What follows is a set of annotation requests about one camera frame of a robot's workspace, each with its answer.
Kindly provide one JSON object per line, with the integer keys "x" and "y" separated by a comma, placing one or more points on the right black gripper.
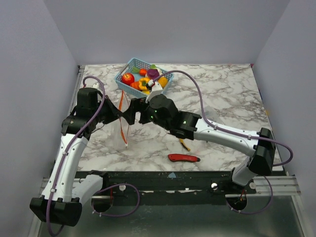
{"x": 138, "y": 111}

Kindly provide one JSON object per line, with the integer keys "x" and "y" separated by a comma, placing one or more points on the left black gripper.
{"x": 114, "y": 110}

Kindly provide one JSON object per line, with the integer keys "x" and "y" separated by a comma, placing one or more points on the clear orange-zip bag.
{"x": 120, "y": 128}

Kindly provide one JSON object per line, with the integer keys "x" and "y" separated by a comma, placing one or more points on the purple toy onion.
{"x": 152, "y": 73}

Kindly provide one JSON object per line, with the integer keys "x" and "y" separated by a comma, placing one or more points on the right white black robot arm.
{"x": 257, "y": 146}

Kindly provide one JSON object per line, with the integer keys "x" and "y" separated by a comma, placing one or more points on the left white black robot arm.
{"x": 61, "y": 202}

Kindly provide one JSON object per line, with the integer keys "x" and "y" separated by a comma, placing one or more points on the yellow toy lemon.
{"x": 147, "y": 92}

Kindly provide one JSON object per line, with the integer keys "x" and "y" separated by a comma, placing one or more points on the yellow toy bell pepper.
{"x": 142, "y": 83}

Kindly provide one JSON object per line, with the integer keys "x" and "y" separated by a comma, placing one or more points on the red toy apple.
{"x": 128, "y": 78}

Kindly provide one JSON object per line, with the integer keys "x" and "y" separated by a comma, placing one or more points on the light blue plastic basket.
{"x": 134, "y": 62}

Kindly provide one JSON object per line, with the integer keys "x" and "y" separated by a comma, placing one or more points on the orange toy carrot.
{"x": 140, "y": 71}

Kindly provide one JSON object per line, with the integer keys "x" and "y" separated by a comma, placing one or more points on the orange toy citrus fruit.
{"x": 163, "y": 81}

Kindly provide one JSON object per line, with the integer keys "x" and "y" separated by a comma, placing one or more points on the red utility knife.
{"x": 183, "y": 158}

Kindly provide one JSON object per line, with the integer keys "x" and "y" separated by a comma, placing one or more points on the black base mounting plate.
{"x": 128, "y": 188}

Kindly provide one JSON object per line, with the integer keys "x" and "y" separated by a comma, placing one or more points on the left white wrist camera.
{"x": 98, "y": 86}

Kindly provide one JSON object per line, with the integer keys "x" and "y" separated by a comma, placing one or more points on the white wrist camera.
{"x": 98, "y": 86}
{"x": 156, "y": 90}

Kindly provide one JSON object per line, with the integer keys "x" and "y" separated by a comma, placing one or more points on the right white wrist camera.
{"x": 156, "y": 90}

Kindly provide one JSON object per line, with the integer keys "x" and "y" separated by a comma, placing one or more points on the yellow handled pliers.
{"x": 184, "y": 145}

